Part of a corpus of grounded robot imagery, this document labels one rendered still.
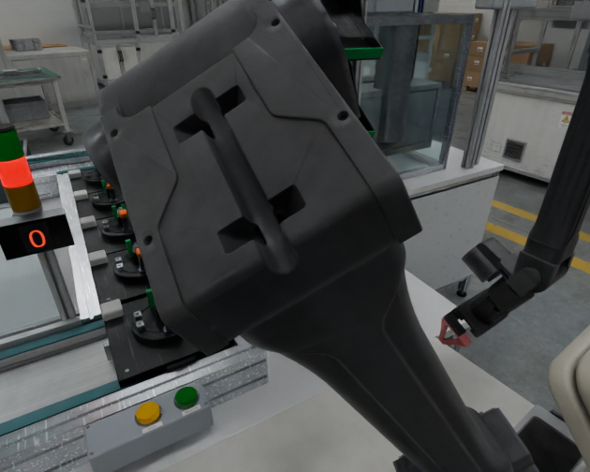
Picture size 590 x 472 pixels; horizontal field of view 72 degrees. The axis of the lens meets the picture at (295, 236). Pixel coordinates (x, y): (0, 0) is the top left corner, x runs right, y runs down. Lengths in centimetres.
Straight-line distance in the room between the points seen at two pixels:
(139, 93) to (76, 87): 804
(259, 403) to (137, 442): 26
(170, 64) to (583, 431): 45
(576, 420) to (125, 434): 66
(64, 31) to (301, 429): 1091
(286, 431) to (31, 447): 45
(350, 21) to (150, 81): 84
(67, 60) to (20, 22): 324
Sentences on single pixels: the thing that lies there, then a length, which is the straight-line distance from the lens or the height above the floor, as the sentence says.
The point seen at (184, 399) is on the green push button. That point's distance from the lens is 84.
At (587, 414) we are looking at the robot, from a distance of 48.
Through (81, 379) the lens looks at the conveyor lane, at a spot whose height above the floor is 92.
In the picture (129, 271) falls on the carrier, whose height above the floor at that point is 99.
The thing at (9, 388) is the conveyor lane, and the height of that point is 92.
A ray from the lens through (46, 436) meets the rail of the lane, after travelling 89.
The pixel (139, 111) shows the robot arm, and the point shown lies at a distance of 17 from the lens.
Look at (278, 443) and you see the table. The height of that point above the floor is 86.
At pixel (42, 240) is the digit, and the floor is 120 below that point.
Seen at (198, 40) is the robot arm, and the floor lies 160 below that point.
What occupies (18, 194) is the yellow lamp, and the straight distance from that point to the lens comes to 91.
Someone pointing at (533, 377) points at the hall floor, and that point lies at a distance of 243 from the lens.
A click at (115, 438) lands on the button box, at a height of 96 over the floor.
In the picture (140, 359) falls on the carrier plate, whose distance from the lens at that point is 93.
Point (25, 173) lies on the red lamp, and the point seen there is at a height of 133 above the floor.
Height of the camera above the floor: 161
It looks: 30 degrees down
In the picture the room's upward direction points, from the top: straight up
